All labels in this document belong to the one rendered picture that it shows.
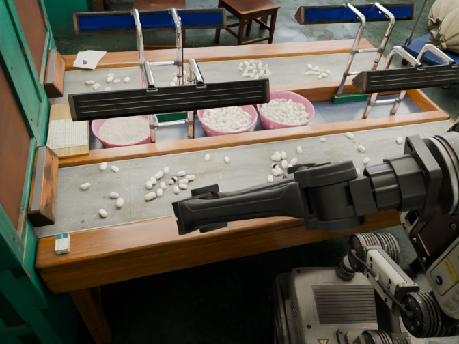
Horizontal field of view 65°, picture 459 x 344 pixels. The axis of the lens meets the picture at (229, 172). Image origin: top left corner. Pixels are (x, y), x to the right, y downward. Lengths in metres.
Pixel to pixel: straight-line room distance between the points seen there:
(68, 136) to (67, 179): 0.20
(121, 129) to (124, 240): 0.58
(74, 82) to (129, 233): 0.95
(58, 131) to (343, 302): 1.27
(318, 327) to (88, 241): 0.83
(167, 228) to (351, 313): 0.74
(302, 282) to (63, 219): 0.89
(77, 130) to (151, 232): 0.57
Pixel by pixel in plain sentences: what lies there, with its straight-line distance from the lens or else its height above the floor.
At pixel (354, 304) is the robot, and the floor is 0.47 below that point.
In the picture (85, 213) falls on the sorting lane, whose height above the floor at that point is 0.74.
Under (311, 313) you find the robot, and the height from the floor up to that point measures 0.47.
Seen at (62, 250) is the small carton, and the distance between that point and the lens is 1.19.
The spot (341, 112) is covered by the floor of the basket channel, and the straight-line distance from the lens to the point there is 1.96.
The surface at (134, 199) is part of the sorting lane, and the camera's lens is 1.31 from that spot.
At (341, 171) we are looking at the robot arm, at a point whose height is 1.36.
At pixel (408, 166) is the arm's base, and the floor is 1.39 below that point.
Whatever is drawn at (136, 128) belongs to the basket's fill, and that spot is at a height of 0.74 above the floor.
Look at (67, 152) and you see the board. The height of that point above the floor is 0.78.
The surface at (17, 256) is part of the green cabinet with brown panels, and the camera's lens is 1.10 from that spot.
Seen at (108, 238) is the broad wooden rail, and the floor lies 0.77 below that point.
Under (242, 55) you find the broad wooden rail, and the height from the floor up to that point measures 0.76.
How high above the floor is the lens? 1.74
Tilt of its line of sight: 46 degrees down
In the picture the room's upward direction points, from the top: 7 degrees clockwise
